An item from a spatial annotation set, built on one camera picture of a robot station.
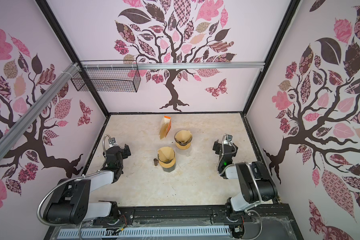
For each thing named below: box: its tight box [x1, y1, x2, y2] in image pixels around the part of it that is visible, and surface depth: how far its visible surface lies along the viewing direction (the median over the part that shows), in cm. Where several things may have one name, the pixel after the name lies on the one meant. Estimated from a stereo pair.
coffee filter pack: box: [159, 115, 172, 140], surface depth 107 cm
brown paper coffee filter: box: [158, 146, 175, 161], surface depth 84 cm
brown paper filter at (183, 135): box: [175, 130, 193, 143], surface depth 91 cm
